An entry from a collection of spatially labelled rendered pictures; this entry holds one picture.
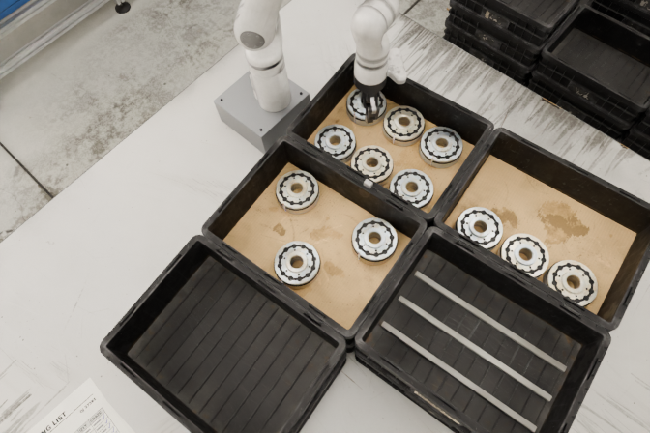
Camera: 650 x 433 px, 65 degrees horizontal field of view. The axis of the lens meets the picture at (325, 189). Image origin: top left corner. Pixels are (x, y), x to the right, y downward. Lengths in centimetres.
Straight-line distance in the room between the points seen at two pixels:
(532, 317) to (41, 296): 118
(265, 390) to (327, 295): 23
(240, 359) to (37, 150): 177
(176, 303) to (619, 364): 101
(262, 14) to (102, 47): 185
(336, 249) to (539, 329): 46
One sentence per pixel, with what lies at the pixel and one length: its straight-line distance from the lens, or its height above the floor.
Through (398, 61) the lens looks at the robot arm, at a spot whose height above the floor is 104.
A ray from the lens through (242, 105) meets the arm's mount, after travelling 143.
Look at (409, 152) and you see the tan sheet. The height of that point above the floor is 83.
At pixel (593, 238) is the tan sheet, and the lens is 130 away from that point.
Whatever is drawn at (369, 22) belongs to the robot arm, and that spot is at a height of 122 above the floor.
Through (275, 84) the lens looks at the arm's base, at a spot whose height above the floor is 91.
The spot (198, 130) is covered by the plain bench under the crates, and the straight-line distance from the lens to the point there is 153.
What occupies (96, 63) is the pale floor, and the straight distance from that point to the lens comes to 284.
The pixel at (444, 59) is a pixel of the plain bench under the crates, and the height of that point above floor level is 70.
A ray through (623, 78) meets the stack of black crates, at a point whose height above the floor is 38.
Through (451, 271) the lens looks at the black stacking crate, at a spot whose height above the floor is 83.
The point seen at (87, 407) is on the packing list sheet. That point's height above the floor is 70.
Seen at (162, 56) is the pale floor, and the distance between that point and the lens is 273.
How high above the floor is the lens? 194
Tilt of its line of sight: 64 degrees down
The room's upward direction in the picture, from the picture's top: 6 degrees counter-clockwise
